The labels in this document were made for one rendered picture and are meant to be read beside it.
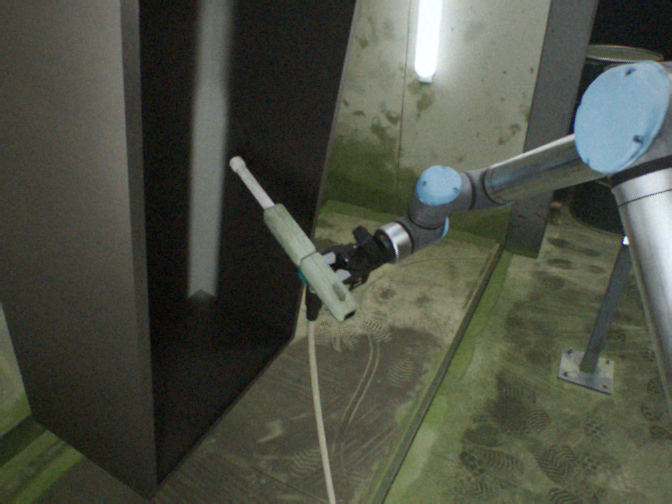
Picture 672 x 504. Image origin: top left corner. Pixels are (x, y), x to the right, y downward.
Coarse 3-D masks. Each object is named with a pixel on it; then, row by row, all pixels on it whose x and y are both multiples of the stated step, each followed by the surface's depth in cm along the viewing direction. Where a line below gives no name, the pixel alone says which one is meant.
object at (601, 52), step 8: (592, 48) 350; (600, 48) 350; (608, 48) 349; (592, 56) 327; (600, 56) 326; (608, 56) 326; (616, 56) 326; (624, 56) 326; (632, 56) 327; (640, 56) 328; (648, 56) 328; (656, 56) 325
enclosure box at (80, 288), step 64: (0, 0) 57; (64, 0) 53; (128, 0) 50; (192, 0) 106; (256, 0) 107; (320, 0) 101; (0, 64) 62; (64, 64) 57; (128, 64) 54; (192, 64) 115; (256, 64) 115; (320, 64) 108; (0, 128) 68; (64, 128) 62; (128, 128) 58; (192, 128) 124; (256, 128) 123; (320, 128) 115; (0, 192) 76; (64, 192) 68; (128, 192) 62; (192, 192) 136; (320, 192) 121; (0, 256) 86; (64, 256) 76; (128, 256) 68; (192, 256) 149; (256, 256) 143; (64, 320) 85; (128, 320) 76; (192, 320) 150; (256, 320) 155; (64, 384) 98; (128, 384) 85; (192, 384) 132; (128, 448) 98; (192, 448) 116
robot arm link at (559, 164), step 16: (560, 144) 87; (512, 160) 102; (528, 160) 95; (544, 160) 90; (560, 160) 86; (576, 160) 83; (480, 176) 112; (496, 176) 106; (512, 176) 100; (528, 176) 95; (544, 176) 92; (560, 176) 88; (576, 176) 86; (592, 176) 83; (480, 192) 111; (496, 192) 107; (512, 192) 103; (528, 192) 99; (544, 192) 99; (480, 208) 115
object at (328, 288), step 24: (240, 168) 120; (264, 192) 116; (264, 216) 113; (288, 216) 111; (288, 240) 108; (312, 264) 105; (312, 288) 106; (336, 288) 100; (312, 312) 116; (336, 312) 100
